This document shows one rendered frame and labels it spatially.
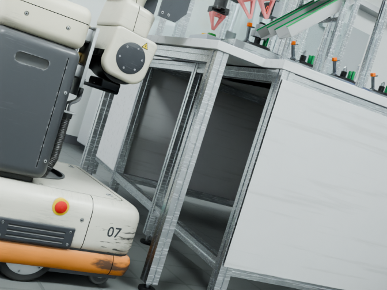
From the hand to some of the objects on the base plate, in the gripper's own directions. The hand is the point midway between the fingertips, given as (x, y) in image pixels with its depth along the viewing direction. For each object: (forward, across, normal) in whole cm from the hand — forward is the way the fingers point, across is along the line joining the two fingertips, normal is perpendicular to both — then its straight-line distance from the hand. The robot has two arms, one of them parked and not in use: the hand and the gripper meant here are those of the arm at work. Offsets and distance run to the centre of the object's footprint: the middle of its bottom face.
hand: (213, 27), depth 251 cm
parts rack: (+14, +38, +34) cm, 53 cm away
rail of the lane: (+14, -26, +6) cm, 30 cm away
